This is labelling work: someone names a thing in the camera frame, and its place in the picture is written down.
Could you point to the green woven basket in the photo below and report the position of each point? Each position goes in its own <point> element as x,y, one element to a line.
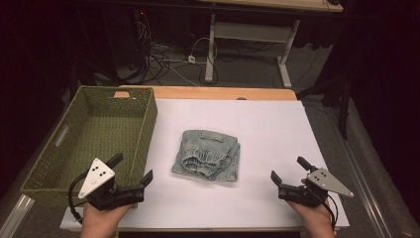
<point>95,139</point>

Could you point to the aluminium rail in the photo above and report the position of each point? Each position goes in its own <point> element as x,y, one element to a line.
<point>360,175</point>
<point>15,214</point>

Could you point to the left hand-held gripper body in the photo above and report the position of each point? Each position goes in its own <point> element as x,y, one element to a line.
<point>109,193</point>

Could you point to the person's left hand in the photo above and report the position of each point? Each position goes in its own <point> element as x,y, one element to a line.
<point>100,219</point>

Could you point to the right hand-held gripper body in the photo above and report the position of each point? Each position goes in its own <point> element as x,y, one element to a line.
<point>313,190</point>

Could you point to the white table mat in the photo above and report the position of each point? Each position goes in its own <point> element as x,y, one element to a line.
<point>264,139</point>

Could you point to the white metal desk frame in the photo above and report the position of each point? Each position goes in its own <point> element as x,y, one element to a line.
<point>251,36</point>

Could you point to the person's right hand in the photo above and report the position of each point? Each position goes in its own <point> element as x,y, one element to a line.
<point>312,218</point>

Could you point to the light blue denim shorts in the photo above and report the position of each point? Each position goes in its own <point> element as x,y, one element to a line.
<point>208,155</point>

